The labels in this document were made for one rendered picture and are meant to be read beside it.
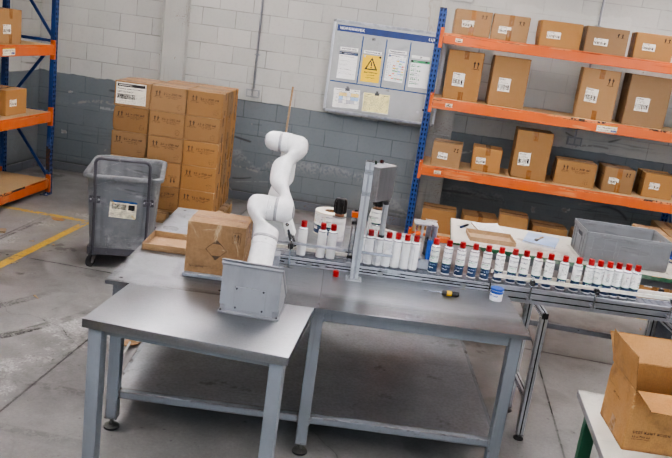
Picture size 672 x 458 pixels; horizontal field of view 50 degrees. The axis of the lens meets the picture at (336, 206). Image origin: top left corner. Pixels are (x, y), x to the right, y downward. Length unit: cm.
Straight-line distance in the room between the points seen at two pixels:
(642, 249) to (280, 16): 491
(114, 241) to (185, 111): 176
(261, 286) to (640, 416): 163
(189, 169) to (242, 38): 197
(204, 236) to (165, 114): 377
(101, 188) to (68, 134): 358
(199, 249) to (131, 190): 234
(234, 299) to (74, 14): 654
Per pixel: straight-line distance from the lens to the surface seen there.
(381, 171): 385
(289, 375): 423
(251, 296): 333
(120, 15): 919
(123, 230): 616
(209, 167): 737
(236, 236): 371
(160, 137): 744
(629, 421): 299
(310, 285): 384
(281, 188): 357
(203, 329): 321
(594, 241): 539
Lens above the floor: 215
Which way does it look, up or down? 14 degrees down
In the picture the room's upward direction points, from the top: 8 degrees clockwise
